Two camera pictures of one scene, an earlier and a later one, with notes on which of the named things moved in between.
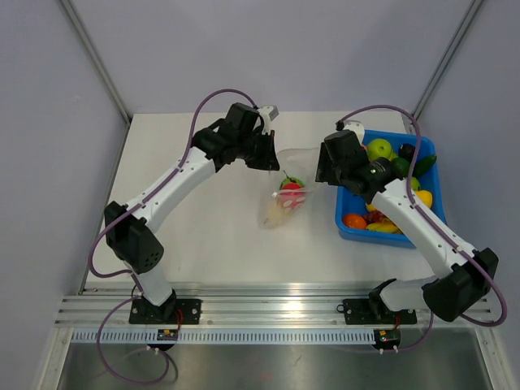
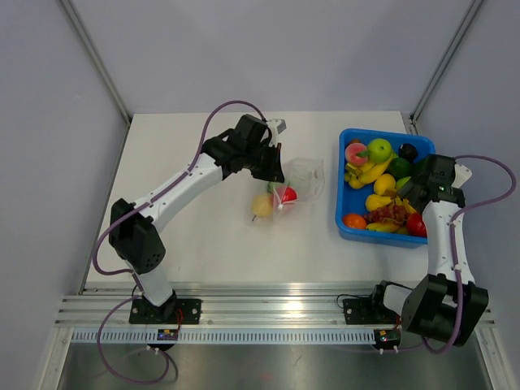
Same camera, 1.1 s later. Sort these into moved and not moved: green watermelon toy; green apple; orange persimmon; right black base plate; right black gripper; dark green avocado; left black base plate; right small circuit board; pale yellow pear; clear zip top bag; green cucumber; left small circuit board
Moved: clear zip top bag; pale yellow pear; green watermelon toy; right black gripper
Not moved: right black base plate; left black base plate; left small circuit board; orange persimmon; green apple; dark green avocado; right small circuit board; green cucumber
